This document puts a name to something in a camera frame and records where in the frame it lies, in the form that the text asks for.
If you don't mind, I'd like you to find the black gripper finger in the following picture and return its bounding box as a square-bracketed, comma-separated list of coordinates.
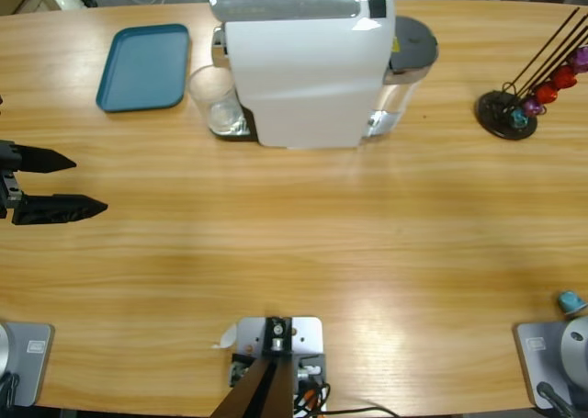
[15, 144, 78, 175]
[11, 193, 109, 226]

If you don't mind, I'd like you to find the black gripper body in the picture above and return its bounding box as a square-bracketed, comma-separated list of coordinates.
[0, 140, 22, 220]

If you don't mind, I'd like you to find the clear glass cup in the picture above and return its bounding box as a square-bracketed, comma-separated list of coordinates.
[187, 65, 249, 137]

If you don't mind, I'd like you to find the white capsule coffee machine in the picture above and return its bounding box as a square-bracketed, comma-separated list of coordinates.
[209, 0, 397, 152]

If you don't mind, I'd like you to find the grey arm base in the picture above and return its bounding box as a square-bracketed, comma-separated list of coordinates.
[0, 321, 55, 408]
[513, 315, 588, 410]

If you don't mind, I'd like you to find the purple coffee capsule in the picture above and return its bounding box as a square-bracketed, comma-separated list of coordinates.
[523, 96, 546, 118]
[567, 46, 588, 73]

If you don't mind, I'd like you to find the red coffee capsule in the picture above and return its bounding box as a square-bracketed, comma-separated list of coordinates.
[550, 66, 578, 90]
[535, 82, 560, 106]

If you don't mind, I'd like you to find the teal plastic tray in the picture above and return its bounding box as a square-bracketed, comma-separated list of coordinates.
[95, 23, 192, 115]

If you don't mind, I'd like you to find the white paper tag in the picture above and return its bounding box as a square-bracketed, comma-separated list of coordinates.
[210, 323, 239, 350]

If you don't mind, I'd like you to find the clear water tank dark lid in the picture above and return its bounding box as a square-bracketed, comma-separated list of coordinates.
[360, 16, 440, 141]

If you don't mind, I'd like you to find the black capsule stand with rods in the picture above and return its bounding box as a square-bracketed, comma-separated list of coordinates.
[476, 6, 588, 141]

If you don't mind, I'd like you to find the black base cable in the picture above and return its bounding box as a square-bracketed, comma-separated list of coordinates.
[0, 371, 20, 408]
[536, 380, 575, 418]

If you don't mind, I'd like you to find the dark brown mount post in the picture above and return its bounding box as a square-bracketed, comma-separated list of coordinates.
[211, 316, 295, 418]

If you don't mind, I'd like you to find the white mount block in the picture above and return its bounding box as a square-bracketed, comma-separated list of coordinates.
[229, 315, 328, 414]

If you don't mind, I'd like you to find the black mount cable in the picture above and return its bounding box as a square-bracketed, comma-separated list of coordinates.
[292, 381, 401, 418]

